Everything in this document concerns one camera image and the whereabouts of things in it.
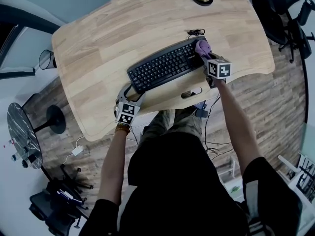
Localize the black mesh wastebasket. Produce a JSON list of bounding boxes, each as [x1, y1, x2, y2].
[[38, 49, 58, 71]]

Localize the black floor cables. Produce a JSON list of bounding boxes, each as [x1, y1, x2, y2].
[[203, 94, 235, 155]]

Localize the black keyboard cable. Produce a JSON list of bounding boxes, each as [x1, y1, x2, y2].
[[186, 29, 206, 41]]

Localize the person's black shirt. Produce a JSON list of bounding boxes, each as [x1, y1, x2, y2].
[[86, 131, 303, 236]]

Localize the person's left forearm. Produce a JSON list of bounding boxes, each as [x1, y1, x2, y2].
[[97, 124, 131, 207]]

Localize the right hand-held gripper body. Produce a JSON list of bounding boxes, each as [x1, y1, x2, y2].
[[202, 53, 233, 89]]

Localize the round dark marble table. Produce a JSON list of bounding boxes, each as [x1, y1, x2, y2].
[[6, 102, 43, 170]]

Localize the person's khaki trousers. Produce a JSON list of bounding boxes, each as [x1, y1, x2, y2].
[[137, 106, 203, 147]]

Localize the white power adapter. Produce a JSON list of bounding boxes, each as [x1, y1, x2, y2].
[[71, 145, 84, 157]]

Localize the beaded bracelet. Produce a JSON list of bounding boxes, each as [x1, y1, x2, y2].
[[114, 122, 131, 135]]

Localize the person's right forearm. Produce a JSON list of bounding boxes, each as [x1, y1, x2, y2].
[[216, 78, 266, 173]]

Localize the black keyboard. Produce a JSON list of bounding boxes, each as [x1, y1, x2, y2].
[[126, 35, 213, 95]]

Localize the black office chair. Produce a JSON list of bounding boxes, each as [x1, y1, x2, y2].
[[250, 0, 314, 64], [29, 164, 95, 236]]

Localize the black round pedestal base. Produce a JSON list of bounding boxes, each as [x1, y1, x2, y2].
[[33, 105, 66, 134]]

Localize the purple cloth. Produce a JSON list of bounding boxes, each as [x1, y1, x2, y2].
[[195, 39, 213, 58]]

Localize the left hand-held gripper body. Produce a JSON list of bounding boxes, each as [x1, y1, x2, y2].
[[114, 97, 142, 126]]

